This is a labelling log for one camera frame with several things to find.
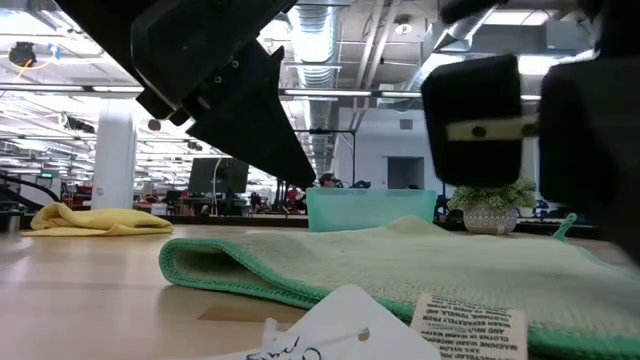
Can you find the long ceiling light rail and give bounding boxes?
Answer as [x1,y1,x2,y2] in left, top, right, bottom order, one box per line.
[0,83,544,101]

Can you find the black ceiling cable reel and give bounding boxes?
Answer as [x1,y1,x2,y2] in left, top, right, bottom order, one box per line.
[8,41,37,69]

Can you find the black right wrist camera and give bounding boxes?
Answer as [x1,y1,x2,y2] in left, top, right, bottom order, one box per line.
[421,53,542,190]

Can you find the corrugated silver duct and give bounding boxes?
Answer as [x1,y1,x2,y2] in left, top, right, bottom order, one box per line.
[287,4,342,176]

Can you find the person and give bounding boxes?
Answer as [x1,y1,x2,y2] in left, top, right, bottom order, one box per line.
[318,171,344,190]

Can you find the red tool cabinet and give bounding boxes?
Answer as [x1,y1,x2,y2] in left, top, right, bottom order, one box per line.
[62,183,94,210]

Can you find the teal translucent plastic bin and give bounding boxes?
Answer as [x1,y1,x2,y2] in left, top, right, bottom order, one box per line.
[304,187,439,233]

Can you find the slanted silver ventilation duct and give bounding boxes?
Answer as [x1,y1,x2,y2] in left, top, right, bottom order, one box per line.
[402,9,501,94]

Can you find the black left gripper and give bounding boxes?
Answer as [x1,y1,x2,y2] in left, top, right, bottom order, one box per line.
[129,0,318,190]

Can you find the black keyboard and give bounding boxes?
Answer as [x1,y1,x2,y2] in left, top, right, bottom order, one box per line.
[164,213,601,240]

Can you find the grey door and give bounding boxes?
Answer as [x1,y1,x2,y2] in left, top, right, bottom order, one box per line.
[386,155,426,190]

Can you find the white building pillar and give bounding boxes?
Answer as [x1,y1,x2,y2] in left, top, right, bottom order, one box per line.
[91,99,138,211]

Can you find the white paper hang tag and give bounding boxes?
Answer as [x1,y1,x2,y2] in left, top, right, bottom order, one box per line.
[199,283,444,360]

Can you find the yellow microfiber towel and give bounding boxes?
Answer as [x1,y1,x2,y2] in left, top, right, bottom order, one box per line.
[22,201,175,238]

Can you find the black computer monitor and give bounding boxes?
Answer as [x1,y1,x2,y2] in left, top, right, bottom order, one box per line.
[187,156,251,216]

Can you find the artificial plant in patterned pot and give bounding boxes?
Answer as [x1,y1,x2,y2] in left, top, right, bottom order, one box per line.
[446,177,539,236]

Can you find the pale green microfiber towel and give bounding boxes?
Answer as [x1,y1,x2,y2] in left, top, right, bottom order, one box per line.
[158,212,640,360]

